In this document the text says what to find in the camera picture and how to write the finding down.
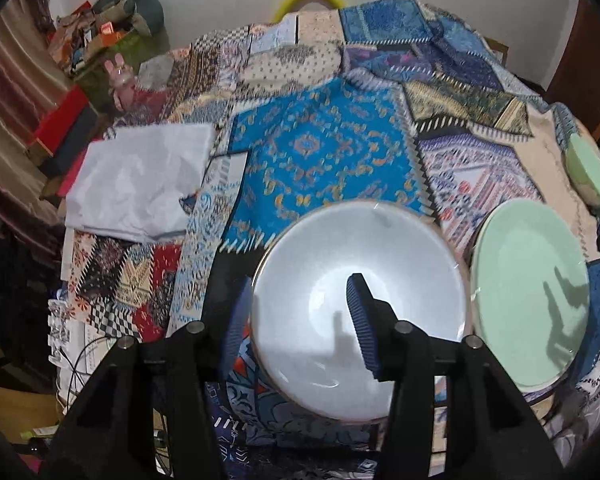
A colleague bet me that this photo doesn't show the red box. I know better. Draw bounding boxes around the red box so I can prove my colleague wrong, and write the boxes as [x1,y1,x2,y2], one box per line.
[31,85,92,154]

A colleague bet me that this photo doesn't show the green plate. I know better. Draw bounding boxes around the green plate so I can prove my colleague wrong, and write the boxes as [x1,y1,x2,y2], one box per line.
[469,197,592,395]

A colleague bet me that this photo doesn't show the olive green storage box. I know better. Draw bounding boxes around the olive green storage box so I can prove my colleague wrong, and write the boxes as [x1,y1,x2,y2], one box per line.
[47,2,153,83]

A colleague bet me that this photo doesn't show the wooden door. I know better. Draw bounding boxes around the wooden door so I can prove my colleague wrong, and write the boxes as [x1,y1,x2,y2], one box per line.
[544,0,600,147]

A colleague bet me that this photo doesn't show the printed papers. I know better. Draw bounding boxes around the printed papers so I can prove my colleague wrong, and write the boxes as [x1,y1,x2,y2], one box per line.
[46,297,108,391]

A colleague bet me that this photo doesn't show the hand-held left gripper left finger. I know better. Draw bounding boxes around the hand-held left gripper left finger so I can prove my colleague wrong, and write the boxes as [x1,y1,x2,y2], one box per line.
[37,276,254,480]

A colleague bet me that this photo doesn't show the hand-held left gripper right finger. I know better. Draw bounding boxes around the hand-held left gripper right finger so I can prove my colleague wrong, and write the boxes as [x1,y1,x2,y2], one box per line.
[346,273,567,480]

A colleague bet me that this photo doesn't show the green bowl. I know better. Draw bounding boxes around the green bowl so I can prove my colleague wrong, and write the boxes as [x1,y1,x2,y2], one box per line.
[561,132,600,209]

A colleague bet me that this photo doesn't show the dark flat box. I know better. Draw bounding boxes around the dark flat box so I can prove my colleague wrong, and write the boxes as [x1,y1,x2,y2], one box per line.
[44,109,100,179]

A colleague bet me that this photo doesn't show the pink rabbit toy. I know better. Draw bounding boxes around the pink rabbit toy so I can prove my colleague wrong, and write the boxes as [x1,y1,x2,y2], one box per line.
[102,53,139,109]

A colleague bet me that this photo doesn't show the white bowl with gold rim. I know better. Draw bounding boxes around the white bowl with gold rim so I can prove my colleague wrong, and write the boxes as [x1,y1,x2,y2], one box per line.
[250,201,474,422]

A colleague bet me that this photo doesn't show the folded white cloth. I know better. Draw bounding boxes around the folded white cloth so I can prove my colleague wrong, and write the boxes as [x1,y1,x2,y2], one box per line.
[65,122,217,244]

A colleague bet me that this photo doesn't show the striped brown curtain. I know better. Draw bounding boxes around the striped brown curtain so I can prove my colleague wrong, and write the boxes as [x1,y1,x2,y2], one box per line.
[0,0,78,266]

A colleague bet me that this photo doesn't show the black cable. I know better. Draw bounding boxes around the black cable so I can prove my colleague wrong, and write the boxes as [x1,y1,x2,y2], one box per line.
[55,334,112,413]

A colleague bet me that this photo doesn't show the patchwork tablecloth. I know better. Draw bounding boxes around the patchwork tablecloth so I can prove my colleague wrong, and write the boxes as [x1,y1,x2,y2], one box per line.
[55,0,600,480]

